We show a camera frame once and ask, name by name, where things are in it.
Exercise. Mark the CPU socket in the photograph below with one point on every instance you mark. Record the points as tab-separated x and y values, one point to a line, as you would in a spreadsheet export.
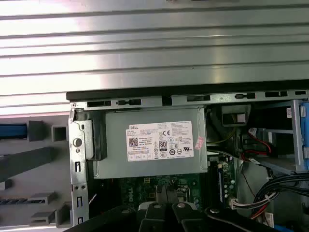
162	192

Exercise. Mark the blue plastic drive latch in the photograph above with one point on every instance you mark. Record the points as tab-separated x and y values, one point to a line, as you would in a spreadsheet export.
304	125

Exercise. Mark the metal optical drive cage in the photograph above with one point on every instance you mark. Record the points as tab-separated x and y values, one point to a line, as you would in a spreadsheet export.
295	133

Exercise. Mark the hard disk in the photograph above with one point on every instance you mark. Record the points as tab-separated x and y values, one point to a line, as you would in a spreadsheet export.
12	130

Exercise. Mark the grey parts rack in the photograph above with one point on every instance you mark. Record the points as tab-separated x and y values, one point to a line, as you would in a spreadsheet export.
24	162

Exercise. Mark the grey power supply unit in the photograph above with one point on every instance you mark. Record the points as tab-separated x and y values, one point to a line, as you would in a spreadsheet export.
149	116

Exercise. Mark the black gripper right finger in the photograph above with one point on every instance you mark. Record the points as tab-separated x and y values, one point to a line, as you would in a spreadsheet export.
186	217

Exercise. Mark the green motherboard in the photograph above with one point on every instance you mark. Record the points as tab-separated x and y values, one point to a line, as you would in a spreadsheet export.
142	186

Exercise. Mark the slim dark circuit stick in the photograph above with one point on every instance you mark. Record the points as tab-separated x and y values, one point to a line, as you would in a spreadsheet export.
12	201

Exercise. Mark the black PC case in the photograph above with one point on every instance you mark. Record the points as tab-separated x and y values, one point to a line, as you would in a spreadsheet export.
120	93

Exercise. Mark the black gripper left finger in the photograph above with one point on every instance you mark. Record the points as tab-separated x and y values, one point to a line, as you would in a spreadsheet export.
154	217

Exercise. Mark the RAM stick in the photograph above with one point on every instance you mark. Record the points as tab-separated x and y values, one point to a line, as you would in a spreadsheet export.
220	183

